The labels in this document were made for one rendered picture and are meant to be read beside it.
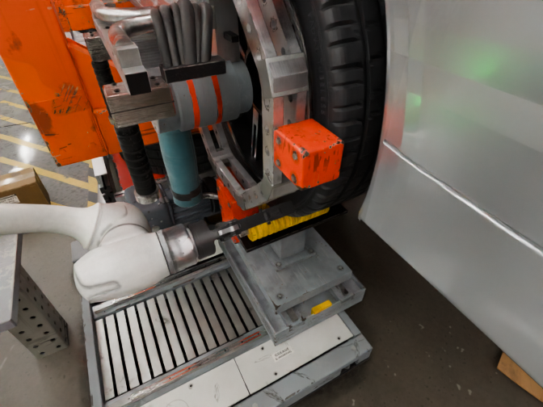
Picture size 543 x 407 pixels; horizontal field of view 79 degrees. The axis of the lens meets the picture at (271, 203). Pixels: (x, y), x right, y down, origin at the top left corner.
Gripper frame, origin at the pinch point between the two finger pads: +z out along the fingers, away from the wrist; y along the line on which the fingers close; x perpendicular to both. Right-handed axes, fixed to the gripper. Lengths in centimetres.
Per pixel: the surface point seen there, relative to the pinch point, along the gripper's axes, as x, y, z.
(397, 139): 4.2, 35.4, 4.6
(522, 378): -78, -11, 64
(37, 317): -7, -55, -66
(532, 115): 1, 51, 5
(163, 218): 10, -51, -21
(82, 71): 58, -36, -30
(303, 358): -47, -32, 4
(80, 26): 175, -188, -25
